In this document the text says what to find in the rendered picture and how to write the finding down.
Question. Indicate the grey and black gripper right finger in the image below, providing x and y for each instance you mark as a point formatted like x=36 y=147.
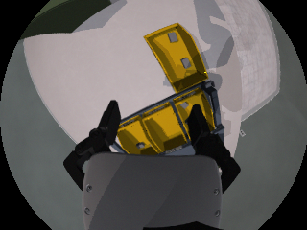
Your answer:
x=207 y=144

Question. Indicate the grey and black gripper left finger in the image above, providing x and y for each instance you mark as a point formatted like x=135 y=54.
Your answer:
x=99 y=140

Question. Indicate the dark grey metal shelf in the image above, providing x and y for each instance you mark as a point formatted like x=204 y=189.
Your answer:
x=187 y=148

